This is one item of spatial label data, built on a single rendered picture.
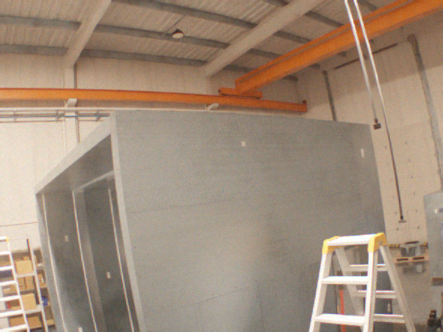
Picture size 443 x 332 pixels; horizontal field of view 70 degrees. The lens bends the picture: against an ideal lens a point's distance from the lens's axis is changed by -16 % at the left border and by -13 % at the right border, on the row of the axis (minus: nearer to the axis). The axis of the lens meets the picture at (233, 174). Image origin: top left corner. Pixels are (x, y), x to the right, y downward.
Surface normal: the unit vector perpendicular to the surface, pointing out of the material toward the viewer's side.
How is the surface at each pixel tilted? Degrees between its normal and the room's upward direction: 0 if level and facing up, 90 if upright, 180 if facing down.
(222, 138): 90
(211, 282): 90
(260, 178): 90
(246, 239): 90
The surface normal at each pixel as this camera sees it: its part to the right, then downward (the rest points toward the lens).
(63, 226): 0.62, -0.15
